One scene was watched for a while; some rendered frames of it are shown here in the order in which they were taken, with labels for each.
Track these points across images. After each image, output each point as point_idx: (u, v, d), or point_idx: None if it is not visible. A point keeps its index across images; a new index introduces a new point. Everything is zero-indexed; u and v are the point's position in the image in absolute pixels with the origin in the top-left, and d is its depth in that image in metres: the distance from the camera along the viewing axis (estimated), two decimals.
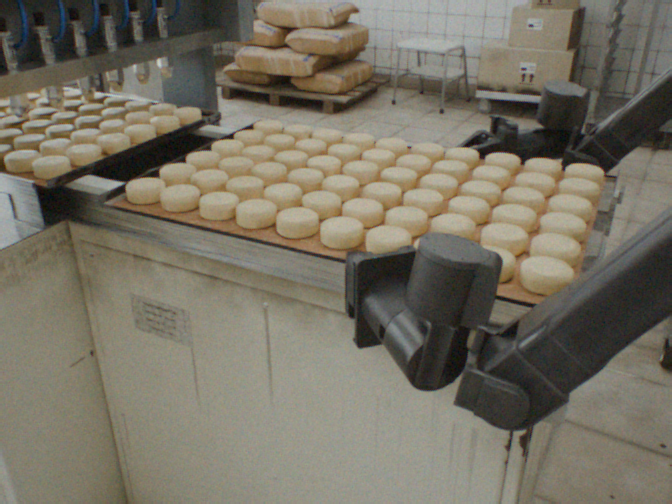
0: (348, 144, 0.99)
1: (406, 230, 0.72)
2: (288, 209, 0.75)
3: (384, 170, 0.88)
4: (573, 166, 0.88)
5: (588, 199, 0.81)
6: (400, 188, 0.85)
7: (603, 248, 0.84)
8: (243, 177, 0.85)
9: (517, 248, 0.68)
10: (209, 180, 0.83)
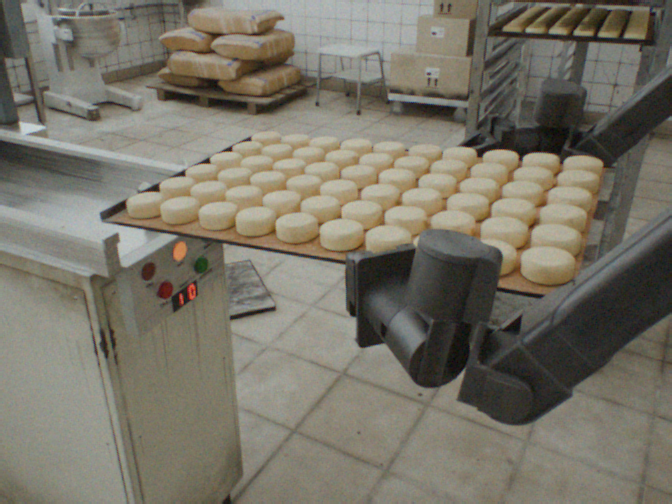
0: (345, 150, 1.00)
1: (406, 229, 0.72)
2: (288, 215, 0.76)
3: (382, 172, 0.88)
4: (571, 159, 0.88)
5: (588, 190, 0.80)
6: (399, 189, 0.85)
7: None
8: (242, 187, 0.85)
9: (517, 240, 0.68)
10: (208, 191, 0.84)
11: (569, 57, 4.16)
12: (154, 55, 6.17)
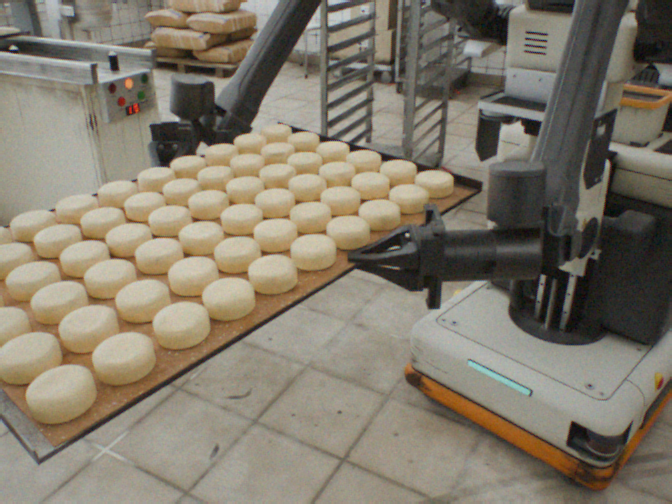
0: (80, 214, 0.78)
1: (329, 220, 0.74)
2: (249, 271, 0.64)
3: (190, 204, 0.78)
4: (267, 131, 1.00)
5: (319, 144, 0.97)
6: (227, 208, 0.79)
7: (145, 70, 2.27)
8: (124, 292, 0.61)
9: (389, 183, 0.82)
10: (107, 320, 0.57)
11: None
12: (142, 34, 7.29)
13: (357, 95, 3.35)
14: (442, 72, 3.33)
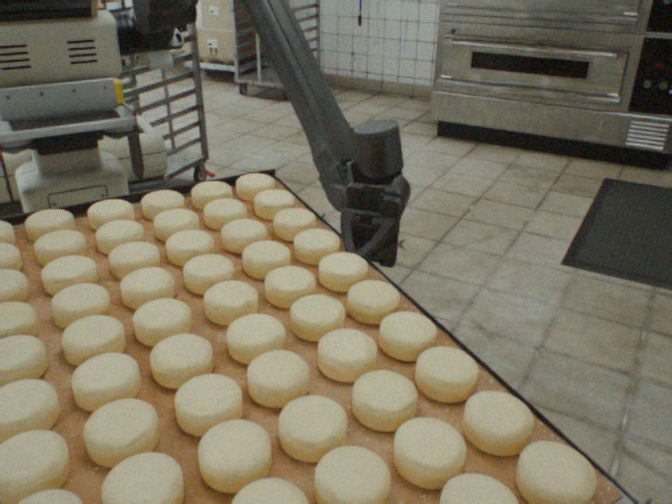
0: (68, 458, 0.42)
1: (283, 250, 0.67)
2: (372, 309, 0.57)
3: (163, 331, 0.54)
4: None
5: None
6: None
7: None
8: (377, 405, 0.47)
9: (233, 204, 0.76)
10: (437, 423, 0.45)
11: (304, 30, 5.24)
12: None
13: None
14: (188, 73, 3.30)
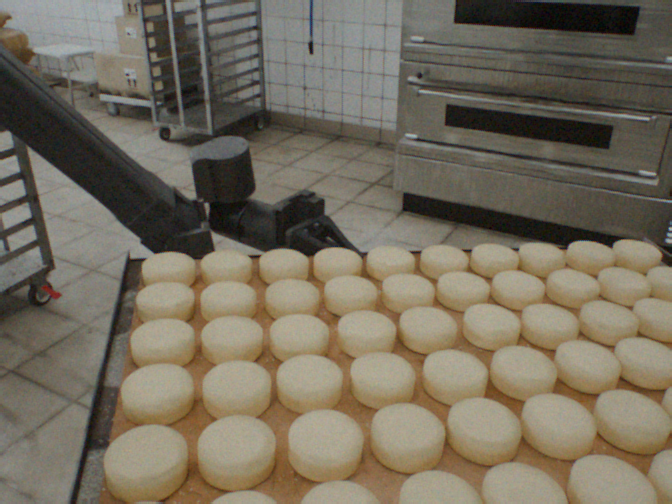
0: None
1: (337, 284, 0.61)
2: (466, 261, 0.65)
3: (486, 371, 0.49)
4: None
5: (126, 443, 0.41)
6: None
7: None
8: (592, 286, 0.62)
9: (208, 292, 0.58)
10: (607, 271, 0.65)
11: (240, 60, 4.10)
12: None
13: None
14: (4, 152, 2.16)
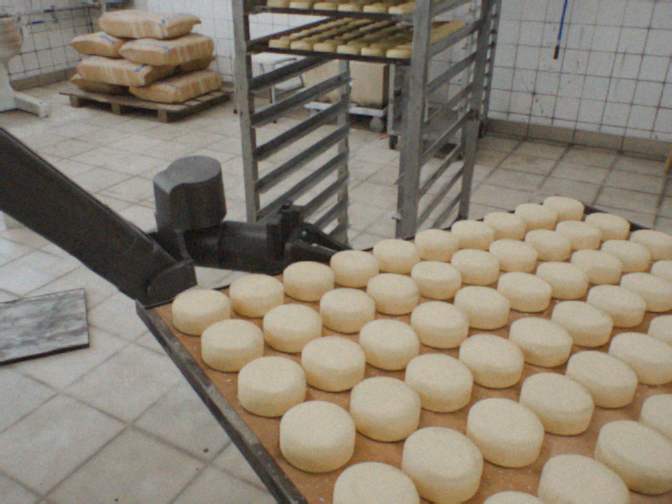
0: None
1: (370, 285, 0.61)
2: (458, 239, 0.70)
3: (564, 329, 0.54)
4: None
5: (335, 493, 0.38)
6: (509, 335, 0.55)
7: None
8: (565, 240, 0.71)
9: (264, 322, 0.54)
10: (562, 225, 0.75)
11: None
12: (81, 59, 5.96)
13: (318, 208, 2.02)
14: (459, 171, 2.00)
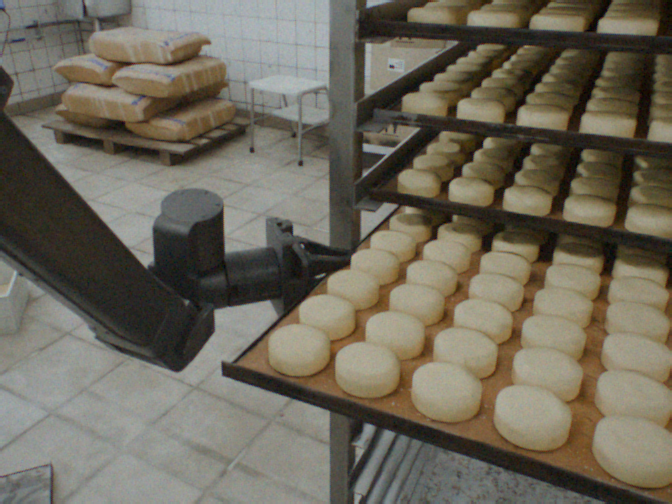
0: None
1: (406, 277, 0.62)
2: (426, 218, 0.75)
3: (581, 267, 0.64)
4: None
5: (600, 455, 0.41)
6: (546, 285, 0.62)
7: None
8: None
9: (368, 339, 0.52)
10: None
11: None
12: (70, 81, 5.15)
13: None
14: None
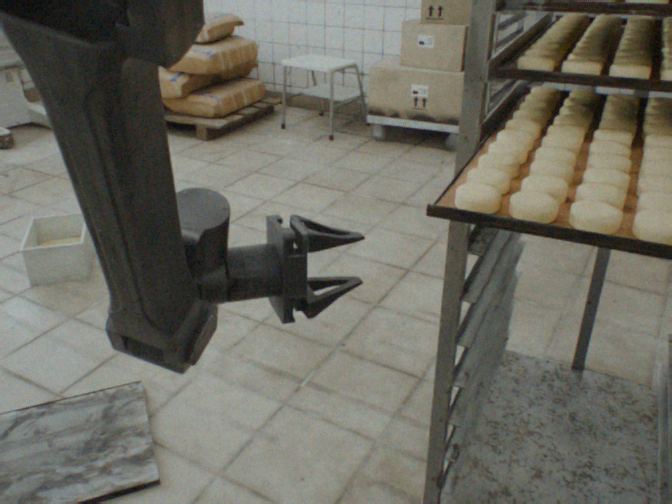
0: None
1: (535, 158, 0.81)
2: (535, 122, 0.93)
3: (670, 148, 0.82)
4: None
5: None
6: (644, 161, 0.81)
7: None
8: (587, 108, 0.99)
9: (526, 191, 0.71)
10: (570, 101, 1.03)
11: None
12: None
13: (502, 297, 1.38)
14: None
